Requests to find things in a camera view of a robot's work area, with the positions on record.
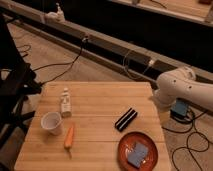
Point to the long metal rail ledge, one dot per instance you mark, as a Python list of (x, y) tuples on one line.
[(115, 28)]

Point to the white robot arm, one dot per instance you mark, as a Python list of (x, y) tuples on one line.
[(182, 83)]

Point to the orange carrot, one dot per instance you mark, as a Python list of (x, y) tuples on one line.
[(69, 138)]

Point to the red orange plate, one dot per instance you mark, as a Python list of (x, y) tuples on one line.
[(127, 144)]

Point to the black tripod stand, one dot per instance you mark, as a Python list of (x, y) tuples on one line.
[(17, 81)]

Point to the white ceramic cup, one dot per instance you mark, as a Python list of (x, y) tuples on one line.
[(52, 123)]

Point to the white object on ledge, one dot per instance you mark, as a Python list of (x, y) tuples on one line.
[(58, 15)]

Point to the blue power adapter box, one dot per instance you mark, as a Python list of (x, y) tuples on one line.
[(179, 109)]

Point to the blue sponge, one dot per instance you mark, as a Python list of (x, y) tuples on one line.
[(137, 155)]

